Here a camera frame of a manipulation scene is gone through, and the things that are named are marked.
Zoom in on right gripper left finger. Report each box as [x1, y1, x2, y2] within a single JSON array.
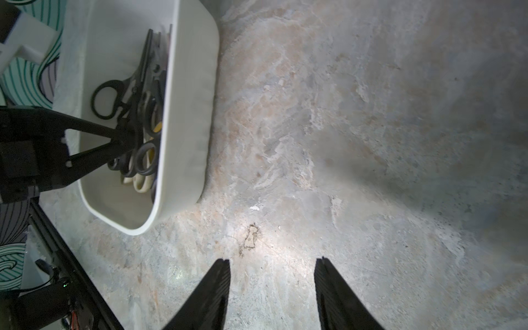
[[164, 258, 230, 330]]

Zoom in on large black scissors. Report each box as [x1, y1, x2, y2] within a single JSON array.
[[90, 29, 169, 137]]

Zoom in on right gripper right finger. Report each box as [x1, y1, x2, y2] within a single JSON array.
[[314, 257, 383, 330]]

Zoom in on black medium scissors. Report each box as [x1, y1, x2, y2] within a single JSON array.
[[107, 80, 164, 177]]

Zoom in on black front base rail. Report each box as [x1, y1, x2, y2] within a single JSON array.
[[29, 198, 123, 329]]

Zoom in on cream handled scissors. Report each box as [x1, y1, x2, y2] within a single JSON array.
[[118, 114, 162, 199]]

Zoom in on white plastic storage box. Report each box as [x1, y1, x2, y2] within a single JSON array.
[[52, 1, 219, 235]]

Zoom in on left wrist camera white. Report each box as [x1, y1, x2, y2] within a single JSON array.
[[1, 5, 59, 74]]

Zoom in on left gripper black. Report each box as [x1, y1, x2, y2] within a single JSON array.
[[1, 107, 136, 202]]

